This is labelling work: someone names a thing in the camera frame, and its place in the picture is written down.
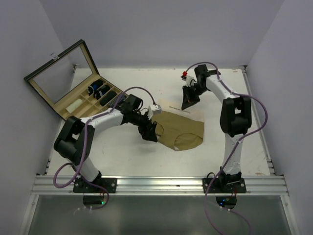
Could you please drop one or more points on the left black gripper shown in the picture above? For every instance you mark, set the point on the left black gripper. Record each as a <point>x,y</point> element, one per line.
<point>147,130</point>

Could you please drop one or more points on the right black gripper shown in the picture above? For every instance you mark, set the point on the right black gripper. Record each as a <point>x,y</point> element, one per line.
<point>189,99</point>

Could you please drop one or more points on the olive tan underwear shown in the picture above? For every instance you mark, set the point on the olive tan underwear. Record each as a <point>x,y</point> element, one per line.
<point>179,129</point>

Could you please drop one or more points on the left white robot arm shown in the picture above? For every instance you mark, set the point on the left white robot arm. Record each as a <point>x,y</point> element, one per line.
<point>75,139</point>

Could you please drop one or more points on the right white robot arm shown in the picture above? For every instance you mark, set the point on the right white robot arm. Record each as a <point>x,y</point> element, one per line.
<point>235,121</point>

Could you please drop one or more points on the black white rolled underwear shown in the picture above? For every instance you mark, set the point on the black white rolled underwear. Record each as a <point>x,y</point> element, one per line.
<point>101,91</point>

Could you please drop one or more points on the black blue rolled underwear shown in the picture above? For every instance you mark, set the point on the black blue rolled underwear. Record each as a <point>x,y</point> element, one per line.
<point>94,86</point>

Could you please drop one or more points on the white rolled cloth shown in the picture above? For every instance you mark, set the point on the white rolled cloth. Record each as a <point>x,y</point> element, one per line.
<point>74,105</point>

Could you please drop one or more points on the black compartment storage box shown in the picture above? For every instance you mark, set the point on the black compartment storage box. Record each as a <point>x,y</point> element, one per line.
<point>65,78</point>

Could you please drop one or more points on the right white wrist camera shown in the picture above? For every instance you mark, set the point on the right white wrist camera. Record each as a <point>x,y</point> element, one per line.
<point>189,80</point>

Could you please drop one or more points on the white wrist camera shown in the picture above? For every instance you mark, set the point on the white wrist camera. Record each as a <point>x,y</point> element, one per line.
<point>154,109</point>
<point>189,80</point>

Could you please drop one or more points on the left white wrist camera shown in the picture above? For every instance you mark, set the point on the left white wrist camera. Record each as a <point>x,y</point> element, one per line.
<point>154,109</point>

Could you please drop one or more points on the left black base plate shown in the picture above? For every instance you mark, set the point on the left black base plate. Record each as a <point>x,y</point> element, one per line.
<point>95,186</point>

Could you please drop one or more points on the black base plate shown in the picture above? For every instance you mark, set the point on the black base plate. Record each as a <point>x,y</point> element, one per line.
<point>95,186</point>
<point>234,187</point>

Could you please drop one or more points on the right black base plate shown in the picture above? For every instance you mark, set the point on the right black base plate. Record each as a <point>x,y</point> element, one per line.
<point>234,187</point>

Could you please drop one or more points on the aluminium front rail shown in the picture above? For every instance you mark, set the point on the aluminium front rail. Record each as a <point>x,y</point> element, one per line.
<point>168,186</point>

